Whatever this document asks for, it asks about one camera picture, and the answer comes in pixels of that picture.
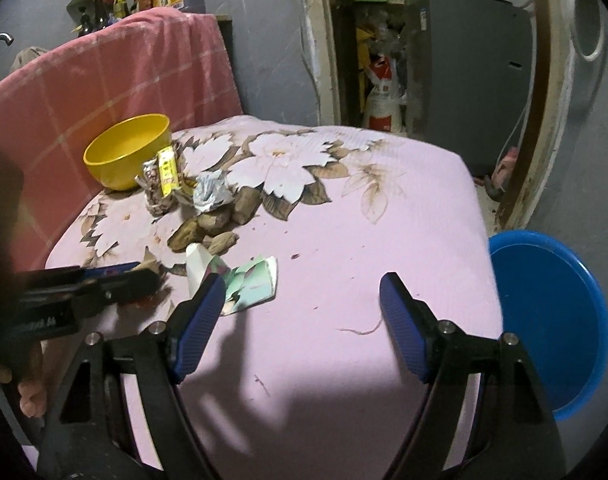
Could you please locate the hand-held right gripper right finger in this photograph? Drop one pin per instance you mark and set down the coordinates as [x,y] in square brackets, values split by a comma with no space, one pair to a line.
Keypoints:
[404,330]

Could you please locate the yellow bowl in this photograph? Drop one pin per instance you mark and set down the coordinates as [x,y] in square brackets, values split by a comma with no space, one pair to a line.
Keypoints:
[124,145]

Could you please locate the pink plaid blanket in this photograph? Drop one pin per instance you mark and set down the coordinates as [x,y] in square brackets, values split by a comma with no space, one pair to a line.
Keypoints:
[84,75]

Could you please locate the yellow capped bottle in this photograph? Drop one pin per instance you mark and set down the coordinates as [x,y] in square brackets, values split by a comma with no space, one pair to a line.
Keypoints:
[119,5]

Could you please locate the white sack red print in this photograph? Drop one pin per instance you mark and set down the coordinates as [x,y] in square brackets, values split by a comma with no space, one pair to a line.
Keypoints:
[384,105]

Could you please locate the person's left hand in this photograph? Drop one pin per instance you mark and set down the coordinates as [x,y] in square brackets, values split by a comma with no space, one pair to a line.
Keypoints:
[31,400]

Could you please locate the blue plastic basin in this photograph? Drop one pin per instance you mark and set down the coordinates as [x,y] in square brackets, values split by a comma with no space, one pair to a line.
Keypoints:
[549,320]

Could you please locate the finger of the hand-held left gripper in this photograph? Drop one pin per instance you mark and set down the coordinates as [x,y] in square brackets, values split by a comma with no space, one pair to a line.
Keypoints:
[109,270]
[131,287]

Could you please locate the yellow snack packet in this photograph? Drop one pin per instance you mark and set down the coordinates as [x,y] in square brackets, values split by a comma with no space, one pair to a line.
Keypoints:
[167,172]

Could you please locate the brown patterned wrapper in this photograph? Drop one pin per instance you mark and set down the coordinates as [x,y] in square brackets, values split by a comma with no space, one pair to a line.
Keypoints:
[156,200]

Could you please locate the loose thread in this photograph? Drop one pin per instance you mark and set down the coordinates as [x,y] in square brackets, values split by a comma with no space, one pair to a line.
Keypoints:
[356,331]

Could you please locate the grey refrigerator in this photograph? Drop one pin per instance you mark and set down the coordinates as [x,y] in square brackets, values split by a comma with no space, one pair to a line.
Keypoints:
[464,85]

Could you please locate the torn white green wrapper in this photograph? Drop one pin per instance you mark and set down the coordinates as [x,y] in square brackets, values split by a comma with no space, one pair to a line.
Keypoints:
[251,285]

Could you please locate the grey rag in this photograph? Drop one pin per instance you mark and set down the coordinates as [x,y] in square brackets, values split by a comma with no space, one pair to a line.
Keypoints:
[26,56]

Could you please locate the pink rag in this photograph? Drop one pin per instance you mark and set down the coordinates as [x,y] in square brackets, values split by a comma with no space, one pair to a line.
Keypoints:
[506,165]

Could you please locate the wooden door frame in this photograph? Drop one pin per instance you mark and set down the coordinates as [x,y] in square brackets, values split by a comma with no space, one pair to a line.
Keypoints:
[539,85]

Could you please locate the silver wrapper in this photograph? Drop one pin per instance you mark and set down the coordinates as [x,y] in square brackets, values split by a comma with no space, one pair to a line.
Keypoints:
[209,192]

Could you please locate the pink floral blanket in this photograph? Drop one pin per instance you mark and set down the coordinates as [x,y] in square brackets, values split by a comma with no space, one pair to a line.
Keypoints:
[334,260]

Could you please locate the brown husk piece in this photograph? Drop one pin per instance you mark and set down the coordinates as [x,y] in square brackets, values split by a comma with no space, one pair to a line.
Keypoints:
[221,243]
[246,205]
[186,236]
[214,221]

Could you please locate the dark bottle yellow label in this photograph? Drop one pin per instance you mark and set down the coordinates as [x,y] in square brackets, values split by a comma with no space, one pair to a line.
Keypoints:
[101,12]

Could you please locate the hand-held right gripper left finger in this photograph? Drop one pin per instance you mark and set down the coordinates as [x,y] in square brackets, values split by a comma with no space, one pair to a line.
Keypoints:
[199,322]

